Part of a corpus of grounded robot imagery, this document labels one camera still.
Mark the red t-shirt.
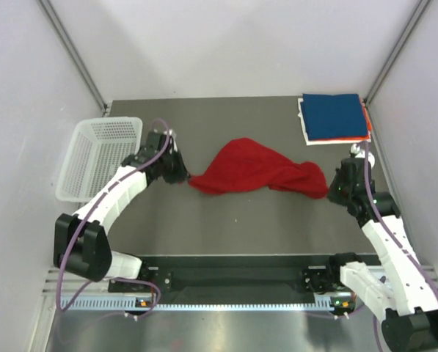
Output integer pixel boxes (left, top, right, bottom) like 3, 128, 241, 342
189, 137, 329, 199

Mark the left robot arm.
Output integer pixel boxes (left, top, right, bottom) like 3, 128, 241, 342
53, 130, 190, 291

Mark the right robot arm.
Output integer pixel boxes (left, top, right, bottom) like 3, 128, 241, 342
326, 142, 438, 351

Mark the folded white t-shirt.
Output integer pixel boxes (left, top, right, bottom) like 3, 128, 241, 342
297, 98, 365, 146

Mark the folded orange t-shirt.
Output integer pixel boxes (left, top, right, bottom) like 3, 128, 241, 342
342, 104, 372, 141

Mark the folded blue t-shirt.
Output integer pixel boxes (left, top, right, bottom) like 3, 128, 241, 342
302, 93, 368, 140

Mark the white plastic basket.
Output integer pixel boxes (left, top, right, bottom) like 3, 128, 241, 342
55, 117, 143, 203

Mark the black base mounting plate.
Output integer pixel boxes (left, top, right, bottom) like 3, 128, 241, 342
108, 254, 388, 294

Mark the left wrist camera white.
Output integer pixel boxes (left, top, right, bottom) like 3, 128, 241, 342
167, 129, 178, 153

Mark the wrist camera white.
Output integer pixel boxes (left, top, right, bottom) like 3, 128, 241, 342
167, 129, 178, 153
350, 143, 376, 168

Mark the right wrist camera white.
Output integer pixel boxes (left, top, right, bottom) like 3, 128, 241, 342
350, 143, 376, 168

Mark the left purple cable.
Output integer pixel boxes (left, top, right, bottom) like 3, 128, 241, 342
55, 117, 170, 322

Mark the slotted grey cable duct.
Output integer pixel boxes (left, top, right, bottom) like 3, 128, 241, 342
59, 293, 355, 312

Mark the right aluminium frame post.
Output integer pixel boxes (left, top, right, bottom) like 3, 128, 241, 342
363, 0, 433, 107

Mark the aluminium frame post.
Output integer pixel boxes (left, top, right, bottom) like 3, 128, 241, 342
363, 0, 433, 107
36, 0, 110, 116

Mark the left aluminium frame post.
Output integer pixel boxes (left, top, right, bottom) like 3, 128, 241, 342
36, 0, 110, 116

